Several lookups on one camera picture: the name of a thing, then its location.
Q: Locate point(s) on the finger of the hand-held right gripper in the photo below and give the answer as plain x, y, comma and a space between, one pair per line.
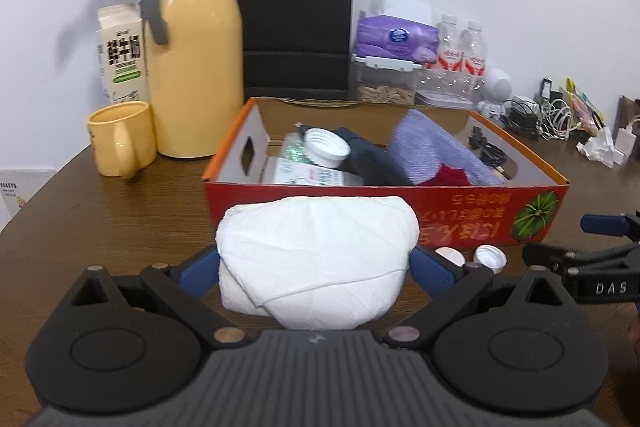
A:
605, 224
600, 277

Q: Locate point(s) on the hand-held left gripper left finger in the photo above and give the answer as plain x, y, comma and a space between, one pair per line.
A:
200, 272

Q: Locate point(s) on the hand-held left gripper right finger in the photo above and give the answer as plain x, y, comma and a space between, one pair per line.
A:
432, 272

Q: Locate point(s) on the red orange cardboard box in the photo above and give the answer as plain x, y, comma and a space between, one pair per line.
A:
475, 217

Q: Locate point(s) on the red artificial rose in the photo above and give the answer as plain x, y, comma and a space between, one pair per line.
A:
447, 176

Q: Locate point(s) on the white tissue bundle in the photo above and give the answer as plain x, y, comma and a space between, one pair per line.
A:
315, 252

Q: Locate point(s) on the navy blue pouch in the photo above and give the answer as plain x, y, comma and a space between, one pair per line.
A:
370, 162

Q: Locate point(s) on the purple knitted cloth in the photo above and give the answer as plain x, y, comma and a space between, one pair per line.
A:
430, 142

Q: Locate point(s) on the large white ribbed bottle cap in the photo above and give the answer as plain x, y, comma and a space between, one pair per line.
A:
327, 147

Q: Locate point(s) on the person's right hand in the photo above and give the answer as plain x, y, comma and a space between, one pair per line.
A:
635, 332

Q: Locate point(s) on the crumpled white paper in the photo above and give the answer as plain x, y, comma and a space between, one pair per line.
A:
597, 147

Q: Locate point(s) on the white charger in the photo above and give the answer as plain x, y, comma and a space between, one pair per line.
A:
625, 142

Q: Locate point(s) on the brown paper bag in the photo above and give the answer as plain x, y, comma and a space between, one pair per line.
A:
629, 107

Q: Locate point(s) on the yellow snack packet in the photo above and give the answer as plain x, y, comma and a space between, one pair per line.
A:
582, 104

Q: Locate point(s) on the small black device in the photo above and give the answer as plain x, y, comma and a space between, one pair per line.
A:
545, 89

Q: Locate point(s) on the clear green plastic bag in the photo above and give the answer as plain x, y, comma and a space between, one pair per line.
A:
290, 149

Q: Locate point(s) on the yellow ceramic mug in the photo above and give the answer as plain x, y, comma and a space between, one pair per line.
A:
120, 137

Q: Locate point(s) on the white floral tin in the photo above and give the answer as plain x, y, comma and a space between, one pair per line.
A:
445, 99

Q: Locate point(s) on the white robot figure speaker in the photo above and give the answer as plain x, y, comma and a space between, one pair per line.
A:
495, 89

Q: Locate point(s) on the clear plastic box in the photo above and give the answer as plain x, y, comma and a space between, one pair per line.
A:
445, 81

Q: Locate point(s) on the white printed carton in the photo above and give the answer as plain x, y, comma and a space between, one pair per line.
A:
20, 202

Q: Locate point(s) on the clear container with seeds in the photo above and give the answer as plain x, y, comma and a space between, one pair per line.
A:
382, 82

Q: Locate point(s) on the yellow thermos jug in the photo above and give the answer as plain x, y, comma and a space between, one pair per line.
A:
195, 57

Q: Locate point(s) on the white milk carton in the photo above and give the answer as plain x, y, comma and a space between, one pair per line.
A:
122, 52

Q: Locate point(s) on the purple tissue pack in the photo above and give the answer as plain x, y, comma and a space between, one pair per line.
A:
395, 37

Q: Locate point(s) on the black paper bag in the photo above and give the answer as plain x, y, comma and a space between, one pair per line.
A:
290, 7

